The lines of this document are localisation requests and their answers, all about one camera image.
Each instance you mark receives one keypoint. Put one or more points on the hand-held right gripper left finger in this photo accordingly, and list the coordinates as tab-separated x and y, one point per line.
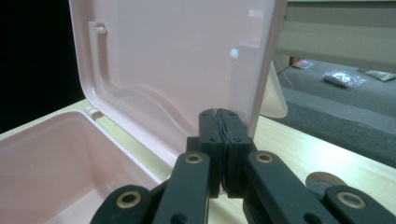
211	130

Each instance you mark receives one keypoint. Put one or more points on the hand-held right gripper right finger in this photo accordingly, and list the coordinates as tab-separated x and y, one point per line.
235	133

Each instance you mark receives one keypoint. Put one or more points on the pink plastic storage box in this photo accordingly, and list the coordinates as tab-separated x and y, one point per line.
155	77

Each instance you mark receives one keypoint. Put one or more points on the pink packet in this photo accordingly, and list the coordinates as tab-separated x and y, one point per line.
302	64

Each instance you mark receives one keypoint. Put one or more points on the clear plastic bag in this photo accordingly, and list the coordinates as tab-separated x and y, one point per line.
342	77

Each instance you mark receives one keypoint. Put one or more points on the silver foil packet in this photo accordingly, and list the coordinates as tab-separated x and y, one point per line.
378	74

